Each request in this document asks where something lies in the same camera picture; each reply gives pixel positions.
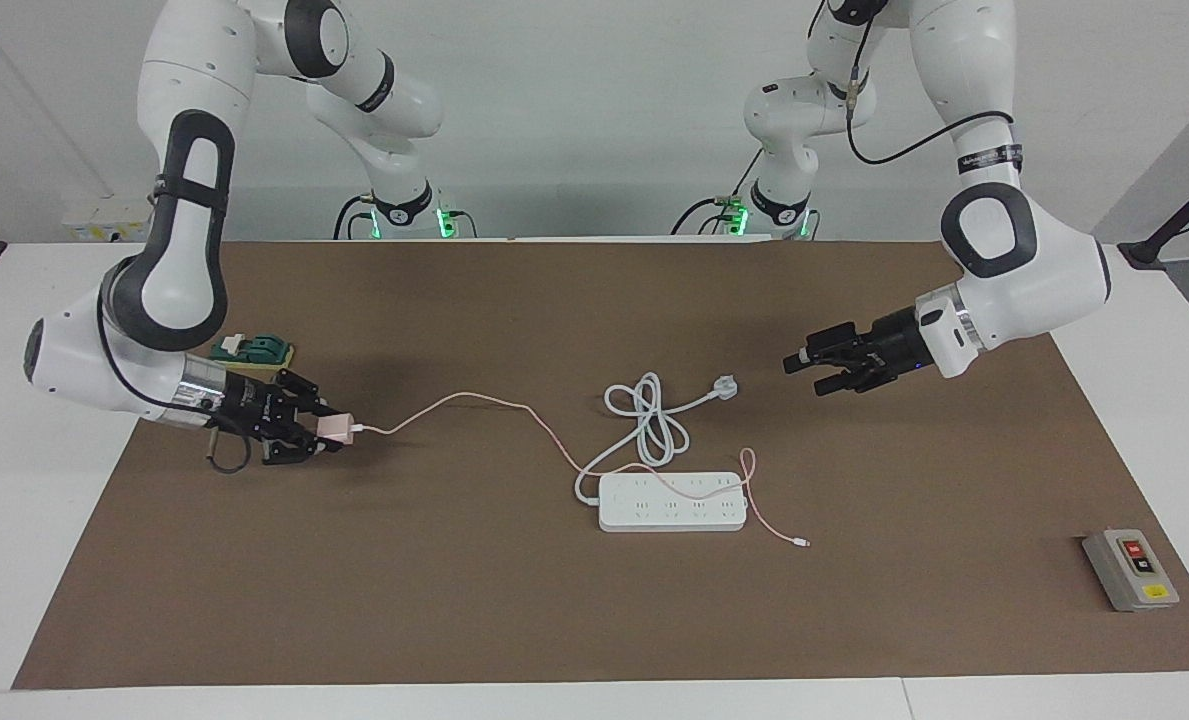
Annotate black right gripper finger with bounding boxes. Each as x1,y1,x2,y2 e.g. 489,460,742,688
276,368,333,416
264,430,345,467

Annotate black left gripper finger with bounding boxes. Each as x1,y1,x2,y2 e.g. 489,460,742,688
814,365,880,398
782,322,860,373

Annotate pink usb cable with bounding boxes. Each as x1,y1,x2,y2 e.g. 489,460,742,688
352,392,811,549

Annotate white power strip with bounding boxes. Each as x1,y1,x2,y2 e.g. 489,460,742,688
597,472,748,533

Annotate white box yellow labels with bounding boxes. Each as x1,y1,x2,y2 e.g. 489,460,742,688
62,195,150,243

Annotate brown table mat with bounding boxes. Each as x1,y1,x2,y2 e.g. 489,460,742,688
12,240,1189,691

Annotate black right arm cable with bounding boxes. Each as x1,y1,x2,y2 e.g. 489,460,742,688
99,290,251,473

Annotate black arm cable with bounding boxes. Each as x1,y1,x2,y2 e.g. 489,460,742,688
847,0,1017,167
99,290,251,473

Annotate green knife switch block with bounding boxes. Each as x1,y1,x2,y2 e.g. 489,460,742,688
210,333,295,373

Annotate black right base cable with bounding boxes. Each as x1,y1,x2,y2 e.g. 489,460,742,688
332,192,380,241

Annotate black base cable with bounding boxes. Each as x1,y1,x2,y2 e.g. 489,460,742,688
670,150,765,237
332,192,380,241

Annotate black left base cable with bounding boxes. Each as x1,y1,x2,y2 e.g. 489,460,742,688
670,150,765,237

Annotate white power cord with plug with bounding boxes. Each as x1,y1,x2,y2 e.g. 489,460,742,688
574,372,738,504

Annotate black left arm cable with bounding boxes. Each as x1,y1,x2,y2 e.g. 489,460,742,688
847,0,1017,167

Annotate grey on-off switch box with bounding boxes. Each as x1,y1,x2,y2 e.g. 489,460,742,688
1082,527,1180,613

